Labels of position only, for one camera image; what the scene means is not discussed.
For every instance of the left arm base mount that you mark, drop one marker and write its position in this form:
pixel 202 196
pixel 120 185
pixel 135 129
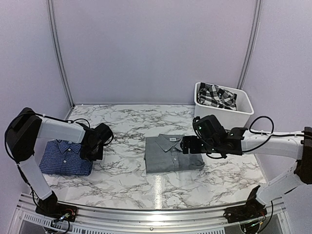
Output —
pixel 52 208

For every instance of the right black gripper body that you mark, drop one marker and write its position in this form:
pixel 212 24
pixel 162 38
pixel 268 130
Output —
pixel 212 147

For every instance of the blue checkered shirt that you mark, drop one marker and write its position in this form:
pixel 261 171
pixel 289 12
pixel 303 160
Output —
pixel 63 158

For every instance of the aluminium wall post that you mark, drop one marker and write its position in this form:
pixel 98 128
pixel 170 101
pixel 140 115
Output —
pixel 58 53
pixel 251 43

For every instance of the black white plaid shirt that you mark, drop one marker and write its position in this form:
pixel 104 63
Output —
pixel 215 96

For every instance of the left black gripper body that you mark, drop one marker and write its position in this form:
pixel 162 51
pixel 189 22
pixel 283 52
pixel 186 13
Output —
pixel 92 154

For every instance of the white plastic bin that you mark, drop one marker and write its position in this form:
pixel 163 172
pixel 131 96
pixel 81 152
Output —
pixel 228 118

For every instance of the grey long sleeve shirt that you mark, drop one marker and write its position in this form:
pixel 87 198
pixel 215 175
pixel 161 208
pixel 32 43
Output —
pixel 163 154

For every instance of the aluminium front frame rail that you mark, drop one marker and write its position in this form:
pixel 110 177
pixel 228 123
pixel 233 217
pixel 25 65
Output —
pixel 98 220

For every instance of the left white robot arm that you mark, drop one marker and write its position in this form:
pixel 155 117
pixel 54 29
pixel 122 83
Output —
pixel 27 127

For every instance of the left aluminium wall post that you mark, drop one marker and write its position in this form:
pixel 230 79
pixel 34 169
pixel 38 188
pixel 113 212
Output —
pixel 58 53

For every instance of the right aluminium wall post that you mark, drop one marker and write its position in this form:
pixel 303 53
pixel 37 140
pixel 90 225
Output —
pixel 251 43

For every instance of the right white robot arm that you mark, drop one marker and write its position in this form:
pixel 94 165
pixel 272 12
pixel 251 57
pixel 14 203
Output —
pixel 294 145

